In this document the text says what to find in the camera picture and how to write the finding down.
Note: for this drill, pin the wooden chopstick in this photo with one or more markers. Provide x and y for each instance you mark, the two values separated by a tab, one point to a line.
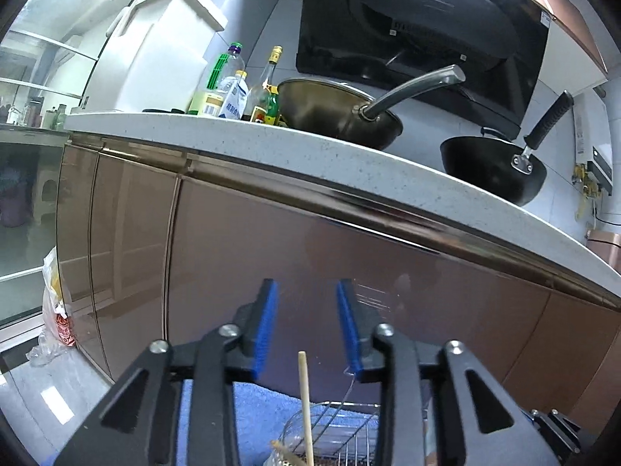
305	398
286	452

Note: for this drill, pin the pink metal bin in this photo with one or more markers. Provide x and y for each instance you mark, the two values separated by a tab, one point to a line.
606	247

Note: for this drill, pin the glass sliding door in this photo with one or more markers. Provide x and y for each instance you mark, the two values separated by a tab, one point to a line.
29	262

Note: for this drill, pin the white plastic stool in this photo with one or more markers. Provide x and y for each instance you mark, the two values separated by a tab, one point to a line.
46	191

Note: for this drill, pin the small green bottle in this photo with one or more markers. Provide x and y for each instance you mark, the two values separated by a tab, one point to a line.
272	107

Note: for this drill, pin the brown kitchen base cabinet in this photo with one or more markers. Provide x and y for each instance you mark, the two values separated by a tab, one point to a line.
242	252

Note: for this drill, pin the black range hood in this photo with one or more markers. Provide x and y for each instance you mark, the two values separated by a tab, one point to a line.
436	34

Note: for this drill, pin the large green label oil bottle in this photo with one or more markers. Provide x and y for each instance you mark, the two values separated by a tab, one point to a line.
213	87

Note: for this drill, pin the gold cap glass bottle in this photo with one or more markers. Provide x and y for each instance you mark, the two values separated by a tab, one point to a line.
267	82

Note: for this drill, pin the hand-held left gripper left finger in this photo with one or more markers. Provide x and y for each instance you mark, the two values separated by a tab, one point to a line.
267	323

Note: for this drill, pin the clear plastic utensil holder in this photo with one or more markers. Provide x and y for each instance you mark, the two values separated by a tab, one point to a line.
334	429

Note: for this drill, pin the blue label plastic bottle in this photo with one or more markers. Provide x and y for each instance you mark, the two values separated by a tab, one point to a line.
235	102

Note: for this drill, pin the white water heater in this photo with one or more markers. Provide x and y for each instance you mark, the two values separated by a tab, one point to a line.
594	145

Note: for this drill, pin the clear plastic bag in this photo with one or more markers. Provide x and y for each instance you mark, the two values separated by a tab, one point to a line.
58	310

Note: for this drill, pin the white refrigerator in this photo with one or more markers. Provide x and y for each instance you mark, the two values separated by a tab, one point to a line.
145	58

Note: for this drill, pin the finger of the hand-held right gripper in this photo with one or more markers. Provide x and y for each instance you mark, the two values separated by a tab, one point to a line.
555	429

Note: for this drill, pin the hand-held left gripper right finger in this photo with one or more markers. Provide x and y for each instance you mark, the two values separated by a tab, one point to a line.
347	325

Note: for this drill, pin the blue towel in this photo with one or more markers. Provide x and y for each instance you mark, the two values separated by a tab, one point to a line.
257	412

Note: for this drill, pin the white speckled countertop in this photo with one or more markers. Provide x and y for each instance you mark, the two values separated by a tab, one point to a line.
291	150

